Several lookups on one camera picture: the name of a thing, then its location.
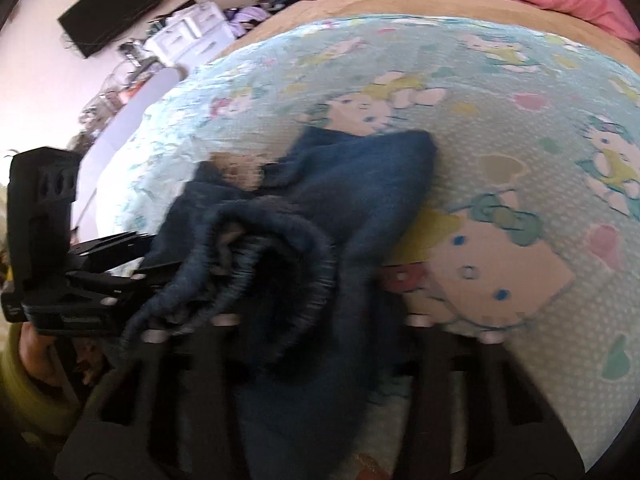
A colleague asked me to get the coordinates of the tan bed blanket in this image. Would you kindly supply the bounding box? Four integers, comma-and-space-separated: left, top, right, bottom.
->
235, 0, 640, 68

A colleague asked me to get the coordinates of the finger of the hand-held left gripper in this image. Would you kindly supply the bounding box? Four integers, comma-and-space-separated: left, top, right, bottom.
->
70, 232, 156, 271
25, 271, 173, 336

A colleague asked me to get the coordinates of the person's left forearm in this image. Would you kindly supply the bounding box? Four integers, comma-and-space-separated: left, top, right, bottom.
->
0, 342, 83, 438

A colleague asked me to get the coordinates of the black wall television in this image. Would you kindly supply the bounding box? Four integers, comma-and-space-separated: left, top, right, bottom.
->
57, 0, 169, 59

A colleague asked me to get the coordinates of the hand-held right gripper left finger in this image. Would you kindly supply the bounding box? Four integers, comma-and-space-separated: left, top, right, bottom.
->
55, 316, 251, 480

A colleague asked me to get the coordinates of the white rounded panel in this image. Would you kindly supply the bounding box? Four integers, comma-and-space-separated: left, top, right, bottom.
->
72, 65, 188, 231

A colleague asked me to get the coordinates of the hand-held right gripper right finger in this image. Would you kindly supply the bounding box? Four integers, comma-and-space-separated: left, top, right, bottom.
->
395, 312, 587, 480

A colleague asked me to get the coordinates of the white plastic drawer unit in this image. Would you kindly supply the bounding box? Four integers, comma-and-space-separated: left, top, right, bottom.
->
145, 2, 236, 66

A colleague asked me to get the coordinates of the light blue cartoon printed blanket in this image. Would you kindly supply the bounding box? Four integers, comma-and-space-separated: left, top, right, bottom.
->
107, 15, 640, 471

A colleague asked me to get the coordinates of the cluttered wire rack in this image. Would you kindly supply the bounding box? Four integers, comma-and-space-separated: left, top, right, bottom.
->
75, 40, 156, 151

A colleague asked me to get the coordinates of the purple clothes pile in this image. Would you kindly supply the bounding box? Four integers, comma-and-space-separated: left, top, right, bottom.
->
225, 5, 273, 36

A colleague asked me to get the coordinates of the person's left hand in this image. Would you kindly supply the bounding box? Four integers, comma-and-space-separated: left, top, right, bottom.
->
19, 325, 66, 386

